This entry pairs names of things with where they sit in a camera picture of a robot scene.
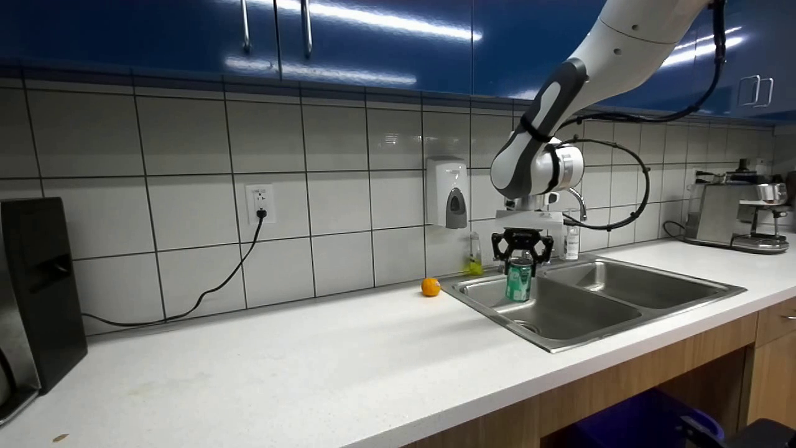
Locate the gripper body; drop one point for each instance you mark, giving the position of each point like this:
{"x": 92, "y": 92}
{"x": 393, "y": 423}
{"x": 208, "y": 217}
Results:
{"x": 522, "y": 237}

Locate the green drink can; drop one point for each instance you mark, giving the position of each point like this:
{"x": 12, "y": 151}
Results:
{"x": 518, "y": 283}

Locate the wooden drawer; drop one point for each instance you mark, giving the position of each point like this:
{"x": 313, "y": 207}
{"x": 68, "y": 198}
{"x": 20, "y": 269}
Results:
{"x": 774, "y": 323}

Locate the steel tap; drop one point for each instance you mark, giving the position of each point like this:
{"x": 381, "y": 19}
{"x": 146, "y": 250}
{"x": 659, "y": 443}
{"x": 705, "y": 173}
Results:
{"x": 581, "y": 202}

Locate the orange fruit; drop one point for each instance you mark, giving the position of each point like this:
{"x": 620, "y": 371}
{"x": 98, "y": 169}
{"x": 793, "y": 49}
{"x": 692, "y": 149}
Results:
{"x": 430, "y": 287}

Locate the black office chair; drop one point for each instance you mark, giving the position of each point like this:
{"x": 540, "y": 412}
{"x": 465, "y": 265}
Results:
{"x": 746, "y": 435}

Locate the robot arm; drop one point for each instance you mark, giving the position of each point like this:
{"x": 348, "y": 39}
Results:
{"x": 628, "y": 43}

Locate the yellow dish soap bottle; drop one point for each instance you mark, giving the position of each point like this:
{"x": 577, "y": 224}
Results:
{"x": 475, "y": 258}

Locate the wooden cabinet door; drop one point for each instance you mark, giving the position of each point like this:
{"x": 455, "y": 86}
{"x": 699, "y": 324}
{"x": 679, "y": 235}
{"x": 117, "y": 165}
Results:
{"x": 774, "y": 382}

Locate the blue wall cabinet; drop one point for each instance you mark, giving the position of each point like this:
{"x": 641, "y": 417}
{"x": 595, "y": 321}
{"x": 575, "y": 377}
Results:
{"x": 373, "y": 43}

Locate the white wall soap dispenser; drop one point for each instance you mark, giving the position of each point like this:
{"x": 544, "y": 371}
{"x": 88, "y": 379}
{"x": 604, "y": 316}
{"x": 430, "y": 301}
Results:
{"x": 446, "y": 190}

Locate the white wall socket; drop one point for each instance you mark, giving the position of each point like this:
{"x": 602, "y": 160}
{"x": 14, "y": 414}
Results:
{"x": 260, "y": 200}

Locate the black appliance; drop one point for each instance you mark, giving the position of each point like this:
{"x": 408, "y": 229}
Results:
{"x": 37, "y": 292}

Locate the steel espresso machine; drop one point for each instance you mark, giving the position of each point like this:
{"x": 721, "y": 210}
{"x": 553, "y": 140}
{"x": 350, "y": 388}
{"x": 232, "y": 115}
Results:
{"x": 721, "y": 214}

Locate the white pump bottle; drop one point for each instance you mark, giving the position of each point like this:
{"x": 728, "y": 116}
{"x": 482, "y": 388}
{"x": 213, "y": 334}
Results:
{"x": 571, "y": 242}

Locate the blue cabinet door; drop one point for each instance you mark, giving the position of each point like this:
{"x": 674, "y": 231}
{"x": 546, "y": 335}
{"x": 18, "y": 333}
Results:
{"x": 385, "y": 50}
{"x": 124, "y": 31}

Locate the blue bin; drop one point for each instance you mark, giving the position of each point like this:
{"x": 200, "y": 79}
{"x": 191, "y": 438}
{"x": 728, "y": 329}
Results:
{"x": 634, "y": 423}

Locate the steel double sink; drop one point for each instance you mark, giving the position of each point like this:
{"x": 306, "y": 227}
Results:
{"x": 559, "y": 311}

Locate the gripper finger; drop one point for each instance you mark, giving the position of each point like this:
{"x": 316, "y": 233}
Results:
{"x": 499, "y": 246}
{"x": 545, "y": 247}

